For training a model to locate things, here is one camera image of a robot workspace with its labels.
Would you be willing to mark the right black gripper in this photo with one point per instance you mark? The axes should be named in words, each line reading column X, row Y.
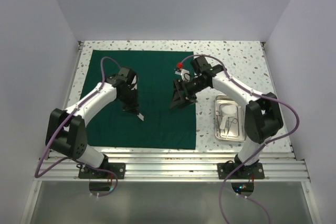
column 177, row 99

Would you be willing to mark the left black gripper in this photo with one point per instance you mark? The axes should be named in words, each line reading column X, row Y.
column 133, row 106

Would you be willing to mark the white packet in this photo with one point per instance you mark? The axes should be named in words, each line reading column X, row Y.
column 223, row 122
column 140, row 116

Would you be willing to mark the steel surgical scissors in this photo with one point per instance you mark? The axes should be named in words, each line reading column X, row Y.
column 218, row 120

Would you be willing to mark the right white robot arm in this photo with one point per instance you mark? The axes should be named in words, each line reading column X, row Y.
column 262, row 112

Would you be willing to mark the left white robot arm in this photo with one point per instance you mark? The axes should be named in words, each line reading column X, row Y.
column 67, row 133

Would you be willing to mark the green surgical cloth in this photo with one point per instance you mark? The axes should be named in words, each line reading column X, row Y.
column 161, row 127

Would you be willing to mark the stainless steel tray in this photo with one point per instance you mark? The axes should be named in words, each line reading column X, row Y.
column 222, row 100

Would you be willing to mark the right wrist camera red cap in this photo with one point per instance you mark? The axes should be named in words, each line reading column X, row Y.
column 179, row 70

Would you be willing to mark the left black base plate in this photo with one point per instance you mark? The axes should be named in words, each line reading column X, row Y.
column 114, row 170

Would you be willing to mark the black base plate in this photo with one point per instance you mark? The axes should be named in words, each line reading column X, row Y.
column 254, row 171
column 114, row 170

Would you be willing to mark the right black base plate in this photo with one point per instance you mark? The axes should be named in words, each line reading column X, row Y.
column 254, row 171

